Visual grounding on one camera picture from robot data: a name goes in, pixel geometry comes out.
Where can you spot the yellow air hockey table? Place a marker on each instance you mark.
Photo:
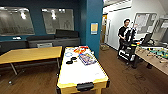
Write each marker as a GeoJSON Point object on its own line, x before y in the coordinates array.
{"type": "Point", "coordinates": [81, 73]}

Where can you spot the person in black shirt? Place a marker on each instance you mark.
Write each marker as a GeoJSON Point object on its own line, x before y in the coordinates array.
{"type": "Point", "coordinates": [125, 33]}

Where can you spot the small yellow wall sign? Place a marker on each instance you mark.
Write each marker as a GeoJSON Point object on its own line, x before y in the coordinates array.
{"type": "Point", "coordinates": [94, 28]}

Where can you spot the black sofa cushion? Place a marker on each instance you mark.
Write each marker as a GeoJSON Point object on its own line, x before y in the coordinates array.
{"type": "Point", "coordinates": [66, 33]}

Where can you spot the brown cardboard box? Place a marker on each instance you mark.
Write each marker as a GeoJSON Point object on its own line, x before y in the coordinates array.
{"type": "Point", "coordinates": [104, 47]}

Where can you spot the white sofa label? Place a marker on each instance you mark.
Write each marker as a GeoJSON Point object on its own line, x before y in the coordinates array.
{"type": "Point", "coordinates": [44, 45]}

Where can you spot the red orange game box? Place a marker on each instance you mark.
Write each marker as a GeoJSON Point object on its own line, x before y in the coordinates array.
{"type": "Point", "coordinates": [81, 50]}

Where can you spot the long wooden table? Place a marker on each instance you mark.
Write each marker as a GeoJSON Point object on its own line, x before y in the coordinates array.
{"type": "Point", "coordinates": [33, 54]}

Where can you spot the black computer monitor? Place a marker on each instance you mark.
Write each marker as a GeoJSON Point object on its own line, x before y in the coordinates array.
{"type": "Point", "coordinates": [146, 39]}

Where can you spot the dark grey sofa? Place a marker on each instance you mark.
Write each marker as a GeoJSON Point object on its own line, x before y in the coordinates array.
{"type": "Point", "coordinates": [60, 41]}

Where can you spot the interior glass window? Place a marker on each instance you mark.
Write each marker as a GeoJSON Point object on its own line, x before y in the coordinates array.
{"type": "Point", "coordinates": [58, 20]}
{"type": "Point", "coordinates": [16, 20]}

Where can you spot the grey pin board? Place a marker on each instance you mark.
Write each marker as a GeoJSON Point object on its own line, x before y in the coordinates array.
{"type": "Point", "coordinates": [145, 22]}

